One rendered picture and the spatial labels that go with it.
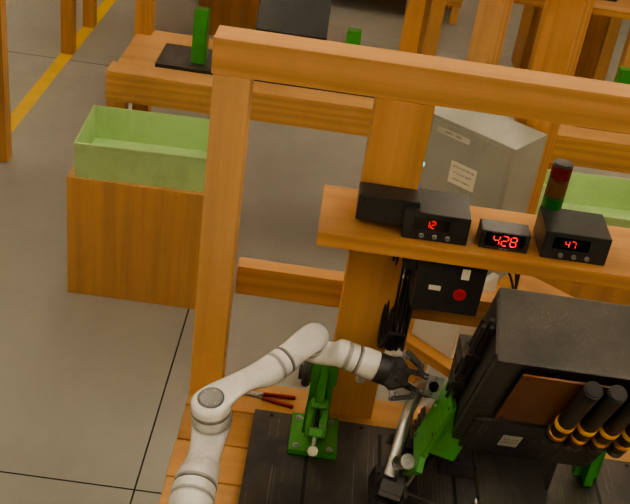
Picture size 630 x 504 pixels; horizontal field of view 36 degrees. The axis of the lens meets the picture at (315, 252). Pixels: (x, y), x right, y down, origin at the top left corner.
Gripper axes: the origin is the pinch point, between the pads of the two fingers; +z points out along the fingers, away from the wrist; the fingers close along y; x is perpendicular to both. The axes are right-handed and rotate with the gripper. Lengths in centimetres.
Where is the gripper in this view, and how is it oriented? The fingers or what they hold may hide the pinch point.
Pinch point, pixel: (427, 385)
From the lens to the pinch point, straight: 242.8
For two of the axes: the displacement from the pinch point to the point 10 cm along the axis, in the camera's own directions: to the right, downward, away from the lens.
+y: 3.3, -9.2, 2.3
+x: -2.1, 1.6, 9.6
